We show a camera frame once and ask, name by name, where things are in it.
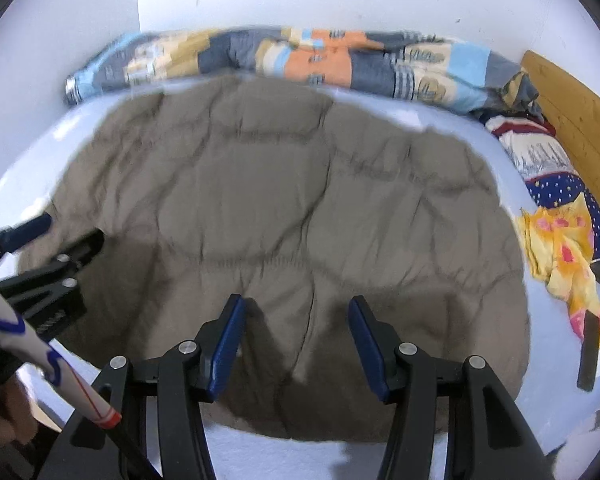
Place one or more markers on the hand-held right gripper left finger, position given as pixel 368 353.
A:
pixel 222 355

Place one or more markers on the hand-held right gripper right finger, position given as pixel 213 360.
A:
pixel 370 350

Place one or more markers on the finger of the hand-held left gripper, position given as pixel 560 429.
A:
pixel 27 230
pixel 80 250

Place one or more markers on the olive quilted hooded jacket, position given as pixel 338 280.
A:
pixel 280 185

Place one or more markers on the person's left forearm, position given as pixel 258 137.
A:
pixel 15 410

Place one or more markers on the yellow floral cloth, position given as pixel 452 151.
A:
pixel 560 250

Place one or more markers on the navy star print pillow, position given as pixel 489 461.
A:
pixel 545 160

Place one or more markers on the patchwork cartoon print blanket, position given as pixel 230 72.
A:
pixel 330 60

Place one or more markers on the wooden headboard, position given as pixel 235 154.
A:
pixel 580 110

